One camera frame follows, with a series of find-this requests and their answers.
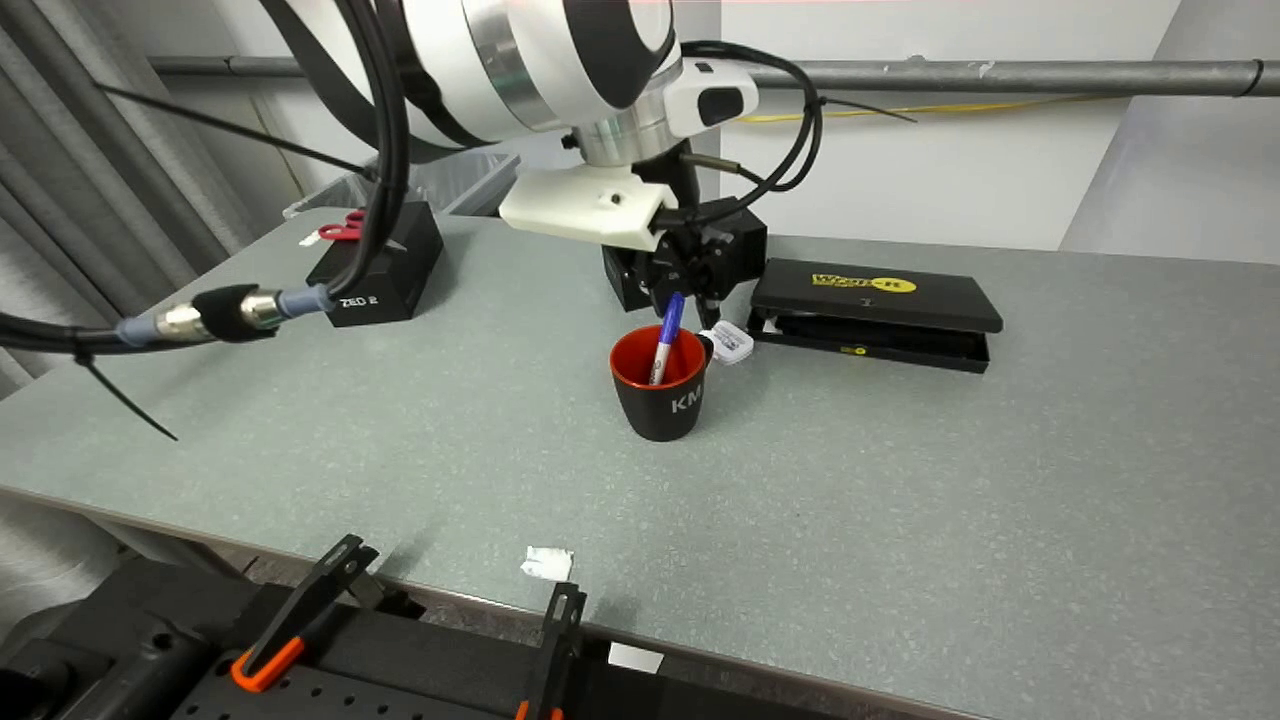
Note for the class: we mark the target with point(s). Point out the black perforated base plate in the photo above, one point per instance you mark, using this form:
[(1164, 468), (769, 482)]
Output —
[(156, 641)]

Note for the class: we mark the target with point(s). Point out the left black orange clamp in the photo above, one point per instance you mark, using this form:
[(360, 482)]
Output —
[(285, 633)]

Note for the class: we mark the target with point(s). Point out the small white object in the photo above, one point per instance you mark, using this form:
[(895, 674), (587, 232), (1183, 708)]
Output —
[(731, 341)]

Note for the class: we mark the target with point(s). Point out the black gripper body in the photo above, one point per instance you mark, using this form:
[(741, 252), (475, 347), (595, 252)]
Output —
[(714, 246)]

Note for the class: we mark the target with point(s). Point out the right black orange clamp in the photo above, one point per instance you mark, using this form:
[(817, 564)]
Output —
[(555, 653)]

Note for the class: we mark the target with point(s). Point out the white tape piece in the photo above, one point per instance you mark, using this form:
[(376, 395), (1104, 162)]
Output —
[(547, 560)]

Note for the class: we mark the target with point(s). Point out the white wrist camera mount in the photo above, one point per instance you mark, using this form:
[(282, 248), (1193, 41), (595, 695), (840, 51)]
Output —
[(599, 207)]

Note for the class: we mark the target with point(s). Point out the black rectangular box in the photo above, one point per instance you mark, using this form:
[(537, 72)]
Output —
[(627, 276)]

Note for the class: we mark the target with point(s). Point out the red scissors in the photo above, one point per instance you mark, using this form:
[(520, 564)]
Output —
[(347, 229)]

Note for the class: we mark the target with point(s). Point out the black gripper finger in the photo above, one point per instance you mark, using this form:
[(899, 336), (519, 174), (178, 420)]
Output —
[(711, 310), (660, 293)]

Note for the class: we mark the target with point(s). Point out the black hexagonal box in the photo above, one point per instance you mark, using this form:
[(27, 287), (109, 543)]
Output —
[(399, 275)]

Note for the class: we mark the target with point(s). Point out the black cup red inside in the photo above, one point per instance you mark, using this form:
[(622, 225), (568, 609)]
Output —
[(657, 410)]

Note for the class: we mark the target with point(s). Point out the grey metal pipe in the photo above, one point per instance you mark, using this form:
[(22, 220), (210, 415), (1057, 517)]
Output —
[(1049, 79)]

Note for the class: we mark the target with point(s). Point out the grey plastic bin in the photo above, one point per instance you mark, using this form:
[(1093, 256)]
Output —
[(453, 184)]

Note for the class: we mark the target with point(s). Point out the blue marker pen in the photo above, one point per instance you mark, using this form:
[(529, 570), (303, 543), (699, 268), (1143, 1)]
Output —
[(664, 341)]

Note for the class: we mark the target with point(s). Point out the black orange clamp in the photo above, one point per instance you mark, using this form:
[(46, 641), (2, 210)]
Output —
[(555, 653), (285, 633)]

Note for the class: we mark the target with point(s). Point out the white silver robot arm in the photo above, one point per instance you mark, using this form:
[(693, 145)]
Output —
[(439, 79)]

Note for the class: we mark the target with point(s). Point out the flat black box yellow logo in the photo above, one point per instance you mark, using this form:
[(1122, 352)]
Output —
[(884, 315)]

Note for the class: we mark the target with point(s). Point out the white sticker label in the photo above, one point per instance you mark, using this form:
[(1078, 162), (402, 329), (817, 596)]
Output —
[(635, 658)]

